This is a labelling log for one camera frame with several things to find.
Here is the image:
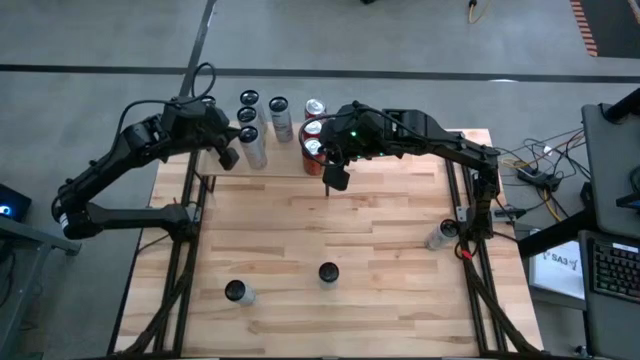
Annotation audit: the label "Celsius can blue text band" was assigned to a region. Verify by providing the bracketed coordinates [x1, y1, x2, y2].
[317, 261, 341, 292]

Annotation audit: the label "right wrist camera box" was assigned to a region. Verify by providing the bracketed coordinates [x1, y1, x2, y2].
[322, 163, 351, 192]

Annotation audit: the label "black mat orange striped edge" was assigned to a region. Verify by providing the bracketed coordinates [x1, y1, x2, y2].
[568, 0, 640, 59]

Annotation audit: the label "Celsius can pineapple print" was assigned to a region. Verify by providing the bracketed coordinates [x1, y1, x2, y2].
[235, 106, 266, 132]

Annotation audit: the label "Celsius Arctic Vibe can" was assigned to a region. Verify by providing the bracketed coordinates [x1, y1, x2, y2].
[268, 95, 296, 144]

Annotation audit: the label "red Coca-Cola can dark figure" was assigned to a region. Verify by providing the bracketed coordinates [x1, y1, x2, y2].
[304, 98, 329, 121]

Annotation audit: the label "Celsius can orange print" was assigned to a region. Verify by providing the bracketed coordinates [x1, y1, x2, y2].
[238, 89, 269, 119]

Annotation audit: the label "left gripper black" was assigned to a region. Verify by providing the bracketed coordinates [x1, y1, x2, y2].
[159, 97, 240, 149]

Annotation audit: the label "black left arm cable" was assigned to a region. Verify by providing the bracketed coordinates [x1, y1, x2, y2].
[119, 62, 218, 146]

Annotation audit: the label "yellow hanging cable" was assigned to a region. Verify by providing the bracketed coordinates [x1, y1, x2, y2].
[465, 0, 489, 26]

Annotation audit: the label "black box blue light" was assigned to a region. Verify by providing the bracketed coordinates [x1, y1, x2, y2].
[0, 183, 32, 224]

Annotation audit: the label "black aluminium rail frame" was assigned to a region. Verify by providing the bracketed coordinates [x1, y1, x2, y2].
[327, 130, 544, 357]
[107, 124, 211, 357]

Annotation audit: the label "grey desk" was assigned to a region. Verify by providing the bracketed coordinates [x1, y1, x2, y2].
[579, 102, 640, 360]

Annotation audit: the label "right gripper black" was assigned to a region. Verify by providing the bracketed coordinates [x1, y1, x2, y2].
[319, 102, 396, 161]

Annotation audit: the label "black power strip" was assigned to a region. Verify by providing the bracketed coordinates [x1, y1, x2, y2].
[517, 167, 546, 185]

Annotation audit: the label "wooden shelf black frame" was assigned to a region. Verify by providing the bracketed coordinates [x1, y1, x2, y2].
[187, 113, 332, 198]

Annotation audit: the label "grey metal bench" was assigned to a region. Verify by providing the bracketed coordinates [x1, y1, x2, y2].
[0, 217, 83, 360]

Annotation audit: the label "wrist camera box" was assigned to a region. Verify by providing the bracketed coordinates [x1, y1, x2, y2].
[322, 163, 351, 192]
[218, 146, 241, 171]

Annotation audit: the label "white paper sheet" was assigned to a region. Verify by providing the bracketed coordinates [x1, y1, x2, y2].
[528, 239, 586, 301]

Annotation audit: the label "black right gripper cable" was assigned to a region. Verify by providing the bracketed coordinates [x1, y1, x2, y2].
[298, 99, 361, 169]

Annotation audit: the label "tall white Celsius can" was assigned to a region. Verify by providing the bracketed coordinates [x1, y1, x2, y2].
[238, 125, 269, 170]
[223, 279, 257, 307]

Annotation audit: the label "black diagonal strut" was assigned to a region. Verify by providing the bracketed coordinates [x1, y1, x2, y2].
[602, 88, 640, 124]
[517, 207, 601, 259]

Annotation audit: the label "tangled floor cables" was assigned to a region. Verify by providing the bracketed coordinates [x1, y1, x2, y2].
[494, 127, 594, 224]

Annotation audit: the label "black backlit keyboard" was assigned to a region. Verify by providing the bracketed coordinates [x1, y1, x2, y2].
[591, 240, 640, 305]

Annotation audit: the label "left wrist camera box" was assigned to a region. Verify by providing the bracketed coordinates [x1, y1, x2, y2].
[218, 146, 241, 171]

